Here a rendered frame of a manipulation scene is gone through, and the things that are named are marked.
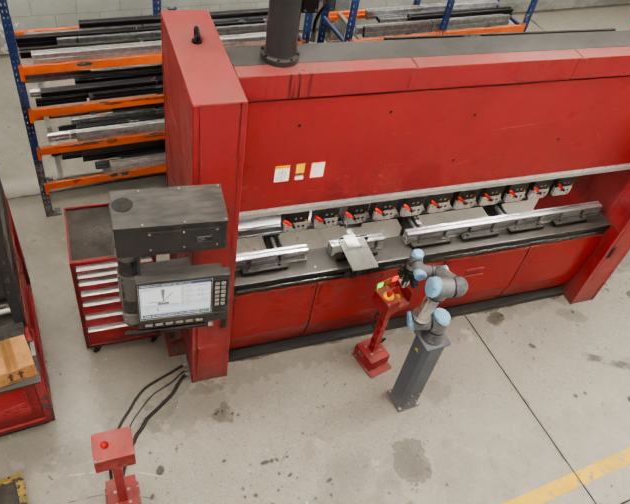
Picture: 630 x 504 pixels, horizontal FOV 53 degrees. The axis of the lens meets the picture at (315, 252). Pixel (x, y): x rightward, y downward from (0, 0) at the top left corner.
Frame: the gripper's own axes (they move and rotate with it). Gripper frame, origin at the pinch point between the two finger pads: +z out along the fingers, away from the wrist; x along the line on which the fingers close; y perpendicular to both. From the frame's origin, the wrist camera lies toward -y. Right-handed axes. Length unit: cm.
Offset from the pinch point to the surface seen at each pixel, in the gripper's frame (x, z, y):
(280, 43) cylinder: 78, -152, 74
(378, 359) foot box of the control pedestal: 7, 71, -13
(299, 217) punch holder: 59, -42, 52
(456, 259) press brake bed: -57, 8, 7
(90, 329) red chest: 181, 57, 89
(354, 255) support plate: 25.1, -13.8, 28.5
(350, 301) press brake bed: 17.5, 37.1, 23.2
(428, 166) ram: -18, -72, 35
